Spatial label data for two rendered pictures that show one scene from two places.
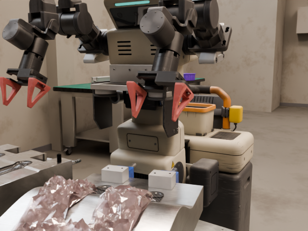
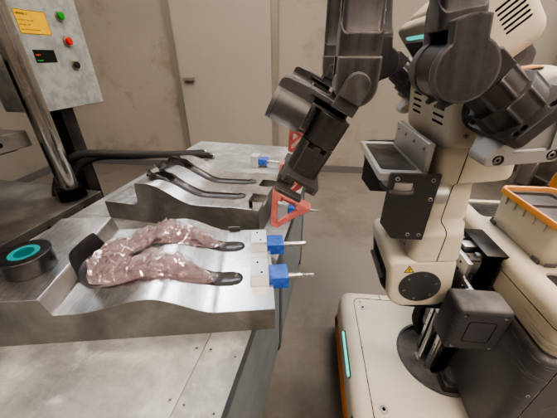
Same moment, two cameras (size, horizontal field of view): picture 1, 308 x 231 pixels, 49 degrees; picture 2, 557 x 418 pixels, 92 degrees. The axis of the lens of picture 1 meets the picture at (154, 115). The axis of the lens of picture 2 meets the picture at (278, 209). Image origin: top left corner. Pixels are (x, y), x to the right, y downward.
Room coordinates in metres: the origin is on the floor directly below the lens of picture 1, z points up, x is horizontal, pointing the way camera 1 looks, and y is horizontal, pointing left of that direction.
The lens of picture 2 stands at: (0.55, -0.42, 1.25)
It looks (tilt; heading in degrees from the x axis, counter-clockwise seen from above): 30 degrees down; 68
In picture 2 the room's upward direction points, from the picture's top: straight up
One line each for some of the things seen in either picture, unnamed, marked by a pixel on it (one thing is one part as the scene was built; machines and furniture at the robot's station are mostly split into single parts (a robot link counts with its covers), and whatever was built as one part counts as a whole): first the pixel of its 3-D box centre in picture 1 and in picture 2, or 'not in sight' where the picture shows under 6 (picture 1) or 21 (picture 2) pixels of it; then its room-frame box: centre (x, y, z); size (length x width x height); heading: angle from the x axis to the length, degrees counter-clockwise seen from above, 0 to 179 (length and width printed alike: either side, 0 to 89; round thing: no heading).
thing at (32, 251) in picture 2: not in sight; (28, 260); (0.28, 0.11, 0.93); 0.08 x 0.08 x 0.04
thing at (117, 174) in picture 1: (123, 173); (278, 244); (0.75, 0.07, 0.85); 0.13 x 0.05 x 0.05; 162
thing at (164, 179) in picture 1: (168, 178); (283, 275); (0.72, -0.03, 0.85); 0.13 x 0.05 x 0.05; 162
